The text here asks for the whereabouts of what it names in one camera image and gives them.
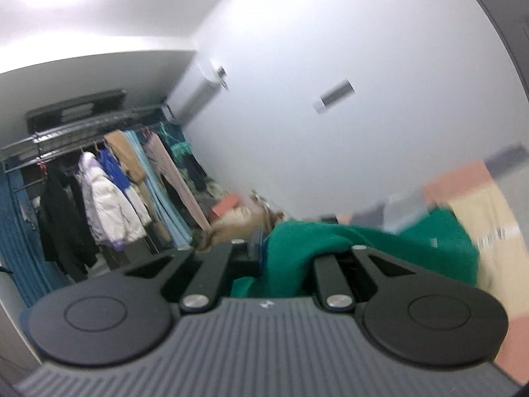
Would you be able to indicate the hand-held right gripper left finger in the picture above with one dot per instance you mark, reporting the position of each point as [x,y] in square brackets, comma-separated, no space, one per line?
[257,256]

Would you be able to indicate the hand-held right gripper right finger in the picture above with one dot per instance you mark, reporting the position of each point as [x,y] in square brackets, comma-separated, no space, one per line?
[326,273]

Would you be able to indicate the green hoodie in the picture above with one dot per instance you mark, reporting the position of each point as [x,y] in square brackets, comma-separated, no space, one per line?
[372,231]

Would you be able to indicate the metal clothes rack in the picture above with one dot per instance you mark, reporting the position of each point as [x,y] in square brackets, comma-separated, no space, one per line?
[82,126]

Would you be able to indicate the brown jacket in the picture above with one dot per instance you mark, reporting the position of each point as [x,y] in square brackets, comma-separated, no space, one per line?
[235,223]

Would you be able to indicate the dark hanging garment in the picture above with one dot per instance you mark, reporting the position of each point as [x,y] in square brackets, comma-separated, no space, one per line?
[196,178]

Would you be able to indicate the beige pink pants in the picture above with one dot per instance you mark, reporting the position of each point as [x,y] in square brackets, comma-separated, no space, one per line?
[173,173]

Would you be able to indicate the teal garment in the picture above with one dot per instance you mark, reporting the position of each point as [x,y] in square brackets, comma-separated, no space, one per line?
[177,144]

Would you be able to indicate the white puffer jacket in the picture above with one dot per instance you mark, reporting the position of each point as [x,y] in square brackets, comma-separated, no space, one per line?
[107,206]

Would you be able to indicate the tan coat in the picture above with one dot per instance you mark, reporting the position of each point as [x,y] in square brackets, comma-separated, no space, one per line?
[124,149]

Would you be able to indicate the white air conditioner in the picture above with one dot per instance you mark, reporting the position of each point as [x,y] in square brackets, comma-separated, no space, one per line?
[194,91]

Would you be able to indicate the patchwork blanket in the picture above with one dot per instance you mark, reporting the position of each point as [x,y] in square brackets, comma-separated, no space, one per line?
[496,215]

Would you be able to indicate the black coat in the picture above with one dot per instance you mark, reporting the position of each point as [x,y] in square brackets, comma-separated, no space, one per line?
[62,223]

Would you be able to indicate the black storage box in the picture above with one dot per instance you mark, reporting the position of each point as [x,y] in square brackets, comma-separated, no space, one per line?
[74,107]

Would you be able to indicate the blue curtain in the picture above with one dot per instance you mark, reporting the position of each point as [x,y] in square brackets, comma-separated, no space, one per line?
[20,248]

